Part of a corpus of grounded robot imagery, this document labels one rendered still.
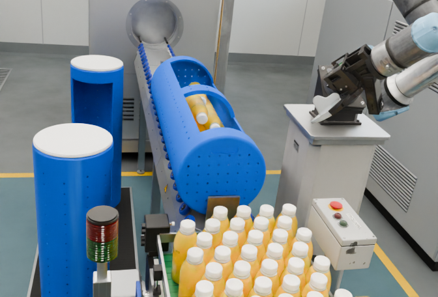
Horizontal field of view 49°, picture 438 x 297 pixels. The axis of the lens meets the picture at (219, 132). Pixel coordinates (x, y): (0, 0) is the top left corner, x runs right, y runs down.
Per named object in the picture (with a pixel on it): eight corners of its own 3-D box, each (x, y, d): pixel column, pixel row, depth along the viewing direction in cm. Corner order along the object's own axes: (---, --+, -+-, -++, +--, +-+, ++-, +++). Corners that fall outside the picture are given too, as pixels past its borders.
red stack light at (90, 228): (118, 223, 102) (118, 208, 100) (118, 242, 96) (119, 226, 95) (86, 225, 100) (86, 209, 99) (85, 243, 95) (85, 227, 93)
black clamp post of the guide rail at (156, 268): (160, 286, 130) (161, 263, 127) (161, 295, 127) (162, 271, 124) (151, 287, 129) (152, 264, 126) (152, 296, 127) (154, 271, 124)
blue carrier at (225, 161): (208, 113, 235) (212, 55, 223) (261, 213, 158) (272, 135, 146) (150, 113, 229) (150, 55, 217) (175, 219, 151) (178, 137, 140)
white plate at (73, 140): (82, 162, 160) (82, 165, 160) (126, 133, 184) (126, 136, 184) (15, 142, 168) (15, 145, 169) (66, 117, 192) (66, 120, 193)
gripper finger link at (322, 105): (298, 109, 116) (326, 82, 114) (314, 126, 118) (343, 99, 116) (300, 113, 113) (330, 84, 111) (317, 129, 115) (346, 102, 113)
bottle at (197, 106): (205, 102, 194) (214, 118, 180) (192, 113, 195) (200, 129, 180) (195, 90, 191) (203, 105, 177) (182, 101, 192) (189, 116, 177)
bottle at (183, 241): (182, 266, 138) (186, 217, 132) (199, 277, 135) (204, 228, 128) (165, 277, 133) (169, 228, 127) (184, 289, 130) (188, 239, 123)
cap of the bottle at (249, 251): (250, 247, 123) (251, 242, 122) (259, 256, 120) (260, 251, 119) (238, 252, 121) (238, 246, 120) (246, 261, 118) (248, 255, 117)
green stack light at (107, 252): (117, 243, 104) (118, 224, 102) (118, 262, 98) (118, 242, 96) (87, 244, 102) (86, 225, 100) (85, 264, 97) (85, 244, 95)
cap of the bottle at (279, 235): (269, 237, 128) (270, 232, 127) (277, 232, 131) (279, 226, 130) (281, 244, 126) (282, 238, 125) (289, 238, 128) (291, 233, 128)
